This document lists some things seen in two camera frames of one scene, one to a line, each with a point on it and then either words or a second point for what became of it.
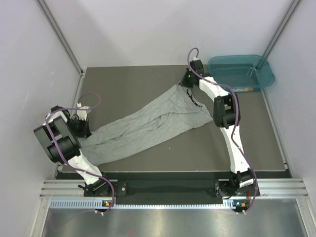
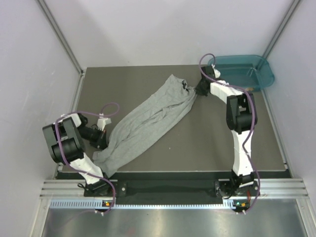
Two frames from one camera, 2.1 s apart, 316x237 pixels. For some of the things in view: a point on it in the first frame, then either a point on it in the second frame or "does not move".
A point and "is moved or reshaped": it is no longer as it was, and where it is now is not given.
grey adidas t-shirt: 175,111 is moved or reshaped
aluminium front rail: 270,188 does not move
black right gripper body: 187,80 -> 200,89
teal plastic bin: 243,73 does not move
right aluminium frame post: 281,28 does not move
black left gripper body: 78,127 -> 95,136
